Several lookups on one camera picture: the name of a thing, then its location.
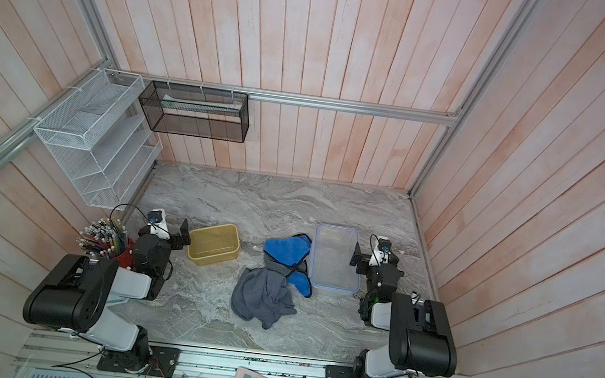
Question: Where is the clear lunch box blue rim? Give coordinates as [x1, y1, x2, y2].
[309, 223, 360, 296]

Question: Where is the grey cloth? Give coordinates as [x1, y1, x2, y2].
[230, 268, 297, 330]

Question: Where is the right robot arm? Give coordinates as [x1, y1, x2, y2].
[325, 239, 458, 378]

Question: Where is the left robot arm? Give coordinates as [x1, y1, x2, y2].
[22, 209, 191, 378]

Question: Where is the yellow lunch box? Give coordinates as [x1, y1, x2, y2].
[187, 223, 241, 267]

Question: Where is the red pencil cup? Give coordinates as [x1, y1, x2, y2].
[76, 218, 135, 270]

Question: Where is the blue cloth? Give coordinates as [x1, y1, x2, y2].
[263, 233, 313, 298]

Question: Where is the black mesh basket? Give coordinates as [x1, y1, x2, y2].
[139, 81, 250, 144]

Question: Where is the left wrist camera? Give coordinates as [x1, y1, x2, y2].
[147, 209, 170, 240]

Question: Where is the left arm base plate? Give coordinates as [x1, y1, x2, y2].
[97, 345, 181, 378]

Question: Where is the white wire mesh shelf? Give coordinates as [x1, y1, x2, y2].
[34, 69, 163, 210]

